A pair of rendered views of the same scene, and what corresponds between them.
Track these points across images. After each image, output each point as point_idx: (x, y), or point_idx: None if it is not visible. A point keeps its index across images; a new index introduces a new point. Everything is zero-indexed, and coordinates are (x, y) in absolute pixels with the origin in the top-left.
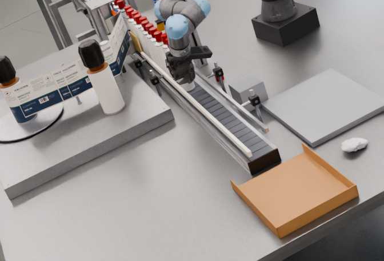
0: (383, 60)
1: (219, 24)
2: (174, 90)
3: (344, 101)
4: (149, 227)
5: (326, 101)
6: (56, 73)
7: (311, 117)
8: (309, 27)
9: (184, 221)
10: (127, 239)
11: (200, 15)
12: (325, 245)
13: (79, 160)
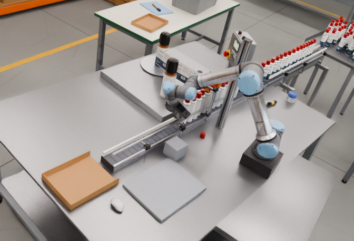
0: (219, 217)
1: None
2: None
3: (165, 196)
4: (65, 127)
5: (166, 188)
6: None
7: (149, 181)
8: (260, 172)
9: (67, 140)
10: (58, 121)
11: (182, 95)
12: None
13: (124, 92)
